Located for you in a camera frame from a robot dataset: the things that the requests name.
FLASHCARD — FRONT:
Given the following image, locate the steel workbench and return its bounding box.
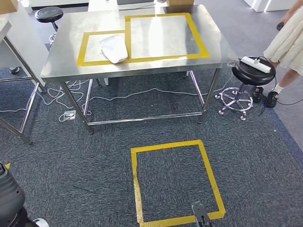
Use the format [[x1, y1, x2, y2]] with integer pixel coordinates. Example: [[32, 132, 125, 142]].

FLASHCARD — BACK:
[[40, 3, 239, 135]]

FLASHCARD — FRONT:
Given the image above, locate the brown cardboard box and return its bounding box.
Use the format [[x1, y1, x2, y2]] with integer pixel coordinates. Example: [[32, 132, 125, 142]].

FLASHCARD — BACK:
[[165, 0, 195, 7], [0, 0, 19, 15]]

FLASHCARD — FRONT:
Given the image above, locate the grey floor socket box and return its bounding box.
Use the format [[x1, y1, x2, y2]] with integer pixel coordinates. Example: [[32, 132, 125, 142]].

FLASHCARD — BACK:
[[63, 109, 77, 120]]

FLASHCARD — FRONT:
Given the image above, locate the yellow tape frame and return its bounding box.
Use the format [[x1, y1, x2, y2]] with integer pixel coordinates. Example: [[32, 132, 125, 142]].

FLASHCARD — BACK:
[[76, 12, 211, 67]]

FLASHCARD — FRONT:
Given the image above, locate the white floor cable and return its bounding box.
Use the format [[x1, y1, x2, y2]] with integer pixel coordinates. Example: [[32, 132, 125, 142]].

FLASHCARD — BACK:
[[0, 79, 93, 123], [82, 72, 234, 117]]

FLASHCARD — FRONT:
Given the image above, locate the black round stool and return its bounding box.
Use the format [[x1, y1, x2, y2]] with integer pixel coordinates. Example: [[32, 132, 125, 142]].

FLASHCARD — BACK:
[[215, 56, 277, 122], [35, 7, 64, 45]]

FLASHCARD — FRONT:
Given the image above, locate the grey laptop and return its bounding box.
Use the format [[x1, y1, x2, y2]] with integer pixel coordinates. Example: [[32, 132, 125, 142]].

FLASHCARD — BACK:
[[117, 0, 156, 6]]

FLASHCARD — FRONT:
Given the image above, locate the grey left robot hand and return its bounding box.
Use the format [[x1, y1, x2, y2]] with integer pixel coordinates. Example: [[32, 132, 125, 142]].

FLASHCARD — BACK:
[[0, 161, 26, 227]]

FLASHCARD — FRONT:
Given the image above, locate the white plastic panel part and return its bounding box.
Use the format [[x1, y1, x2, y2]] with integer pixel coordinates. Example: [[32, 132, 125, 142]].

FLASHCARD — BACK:
[[99, 34, 129, 65]]

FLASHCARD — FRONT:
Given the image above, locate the person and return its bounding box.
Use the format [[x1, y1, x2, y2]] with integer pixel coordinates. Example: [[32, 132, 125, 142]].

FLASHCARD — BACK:
[[252, 0, 303, 109]]

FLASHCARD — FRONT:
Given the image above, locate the white desk with steel legs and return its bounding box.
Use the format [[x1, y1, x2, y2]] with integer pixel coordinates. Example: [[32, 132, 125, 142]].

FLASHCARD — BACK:
[[0, 0, 49, 145]]

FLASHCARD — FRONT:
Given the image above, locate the white display plinth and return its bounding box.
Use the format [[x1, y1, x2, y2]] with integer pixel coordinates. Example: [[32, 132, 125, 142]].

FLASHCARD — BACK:
[[244, 0, 299, 12]]

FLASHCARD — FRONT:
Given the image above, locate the yellow floor tape rectangle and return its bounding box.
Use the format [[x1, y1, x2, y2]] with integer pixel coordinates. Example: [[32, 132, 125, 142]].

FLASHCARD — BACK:
[[131, 139, 226, 227]]

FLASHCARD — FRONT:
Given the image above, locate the white power strip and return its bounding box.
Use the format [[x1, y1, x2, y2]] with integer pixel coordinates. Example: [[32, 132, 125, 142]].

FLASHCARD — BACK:
[[241, 56, 272, 74]]

